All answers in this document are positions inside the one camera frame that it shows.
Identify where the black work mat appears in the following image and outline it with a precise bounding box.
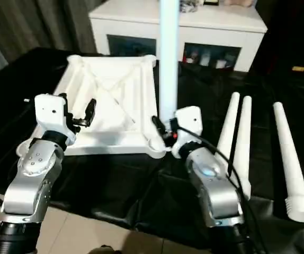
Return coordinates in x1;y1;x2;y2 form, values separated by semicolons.
0;47;304;254

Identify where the black right camera cable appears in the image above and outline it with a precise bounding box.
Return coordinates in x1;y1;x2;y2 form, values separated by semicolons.
172;123;264;254

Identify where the white sideboard cabinet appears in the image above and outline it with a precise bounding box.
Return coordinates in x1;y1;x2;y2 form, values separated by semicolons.
88;0;269;72

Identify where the beige plush toy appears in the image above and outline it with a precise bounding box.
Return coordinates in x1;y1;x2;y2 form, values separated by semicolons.
225;0;253;7

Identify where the white plastic table leg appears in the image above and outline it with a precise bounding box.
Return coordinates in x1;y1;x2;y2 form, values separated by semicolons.
231;95;253;199
272;102;304;222
217;92;240;161
158;0;181;124

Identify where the white plastic table top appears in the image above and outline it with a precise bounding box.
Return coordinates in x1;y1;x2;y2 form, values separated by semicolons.
34;54;173;159

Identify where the grey curtain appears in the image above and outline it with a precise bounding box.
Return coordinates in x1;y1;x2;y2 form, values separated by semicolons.
0;0;108;75

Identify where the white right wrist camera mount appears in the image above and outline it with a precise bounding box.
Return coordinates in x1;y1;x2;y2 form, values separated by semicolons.
171;105;203;159

